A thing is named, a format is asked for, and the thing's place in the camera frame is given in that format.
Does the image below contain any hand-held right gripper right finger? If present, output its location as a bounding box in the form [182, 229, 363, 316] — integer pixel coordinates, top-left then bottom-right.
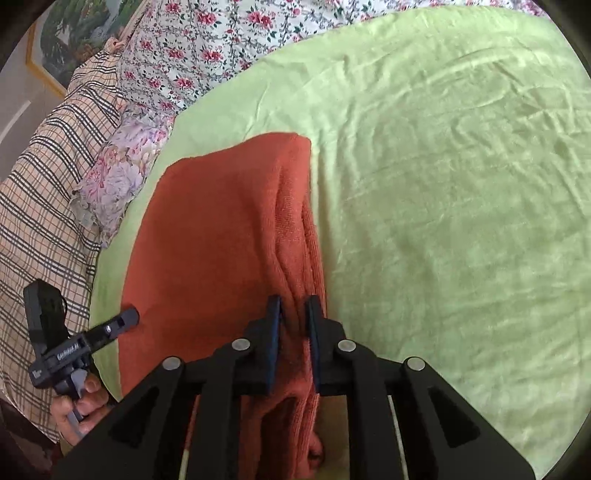
[305, 294, 536, 480]

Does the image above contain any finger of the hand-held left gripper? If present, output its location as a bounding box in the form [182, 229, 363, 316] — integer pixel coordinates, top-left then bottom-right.
[87, 308, 140, 350]

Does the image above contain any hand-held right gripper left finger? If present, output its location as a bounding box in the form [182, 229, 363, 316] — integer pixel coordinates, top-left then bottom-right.
[55, 294, 283, 480]

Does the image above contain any orange knit sweater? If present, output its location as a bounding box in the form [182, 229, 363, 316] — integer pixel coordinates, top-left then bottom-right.
[117, 131, 329, 480]

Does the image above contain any person's left hand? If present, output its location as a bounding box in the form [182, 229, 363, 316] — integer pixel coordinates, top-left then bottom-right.
[50, 373, 116, 446]

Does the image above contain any beige plaid blanket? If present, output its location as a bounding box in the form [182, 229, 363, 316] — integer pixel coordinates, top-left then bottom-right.
[0, 46, 134, 444]

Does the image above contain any purple floral pillow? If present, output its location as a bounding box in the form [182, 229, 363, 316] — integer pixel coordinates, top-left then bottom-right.
[71, 113, 176, 250]

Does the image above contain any light green bedsheet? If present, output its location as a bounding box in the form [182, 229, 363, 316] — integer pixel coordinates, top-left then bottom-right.
[88, 4, 591, 480]

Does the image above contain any white pink floral quilt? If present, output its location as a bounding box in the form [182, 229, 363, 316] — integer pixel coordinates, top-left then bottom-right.
[115, 0, 522, 112]

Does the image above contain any framed wall painting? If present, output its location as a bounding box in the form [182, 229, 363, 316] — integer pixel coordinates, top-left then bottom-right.
[25, 0, 139, 97]

